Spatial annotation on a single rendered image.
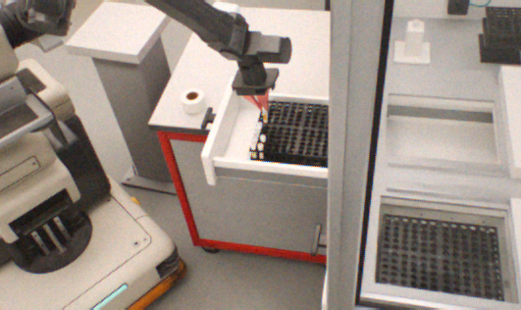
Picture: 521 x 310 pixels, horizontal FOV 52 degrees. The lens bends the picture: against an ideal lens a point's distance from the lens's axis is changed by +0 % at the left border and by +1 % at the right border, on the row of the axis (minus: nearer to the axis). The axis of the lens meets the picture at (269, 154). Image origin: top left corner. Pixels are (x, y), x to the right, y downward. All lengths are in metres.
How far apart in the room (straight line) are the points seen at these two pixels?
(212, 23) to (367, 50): 0.62
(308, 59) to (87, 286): 1.03
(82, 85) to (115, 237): 1.32
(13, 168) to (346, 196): 1.03
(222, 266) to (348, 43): 1.76
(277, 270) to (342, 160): 1.59
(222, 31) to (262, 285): 1.24
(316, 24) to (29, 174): 1.03
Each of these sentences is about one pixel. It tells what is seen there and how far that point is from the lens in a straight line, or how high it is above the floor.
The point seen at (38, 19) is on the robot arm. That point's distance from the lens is 1.16.
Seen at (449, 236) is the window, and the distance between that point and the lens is 0.65.
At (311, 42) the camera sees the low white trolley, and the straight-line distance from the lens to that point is 1.79.
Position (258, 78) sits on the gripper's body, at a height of 1.06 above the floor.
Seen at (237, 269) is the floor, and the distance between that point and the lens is 2.12.
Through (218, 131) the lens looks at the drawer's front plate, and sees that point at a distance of 1.28.
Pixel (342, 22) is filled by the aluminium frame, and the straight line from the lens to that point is 0.42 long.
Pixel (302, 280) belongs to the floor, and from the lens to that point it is 2.07.
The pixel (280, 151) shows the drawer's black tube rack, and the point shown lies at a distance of 1.24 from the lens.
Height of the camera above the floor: 1.82
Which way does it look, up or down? 48 degrees down
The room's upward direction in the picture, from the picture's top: 6 degrees counter-clockwise
